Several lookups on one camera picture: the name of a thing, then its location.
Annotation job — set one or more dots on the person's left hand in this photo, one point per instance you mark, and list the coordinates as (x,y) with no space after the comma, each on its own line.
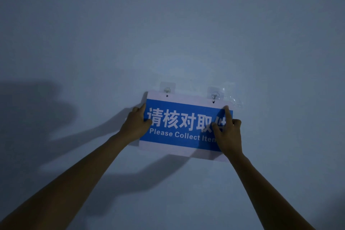
(134,126)

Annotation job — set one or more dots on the person's right hand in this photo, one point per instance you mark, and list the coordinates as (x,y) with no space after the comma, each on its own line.
(228,135)

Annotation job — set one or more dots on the person's left thumb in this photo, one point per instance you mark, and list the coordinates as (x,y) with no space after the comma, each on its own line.
(147,122)

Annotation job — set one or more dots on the person's right thumb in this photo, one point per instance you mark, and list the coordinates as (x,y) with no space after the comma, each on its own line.
(216,129)

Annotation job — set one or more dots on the blue and white sign board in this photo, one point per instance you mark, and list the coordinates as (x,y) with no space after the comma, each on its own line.
(183,124)

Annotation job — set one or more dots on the person's left forearm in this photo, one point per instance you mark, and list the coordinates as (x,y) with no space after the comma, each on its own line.
(62,186)

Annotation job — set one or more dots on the person's right forearm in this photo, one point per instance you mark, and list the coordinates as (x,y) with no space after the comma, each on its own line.
(266,194)

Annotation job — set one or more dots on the clear adhesive wall hook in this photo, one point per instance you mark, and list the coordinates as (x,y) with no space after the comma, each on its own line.
(215,93)
(167,88)

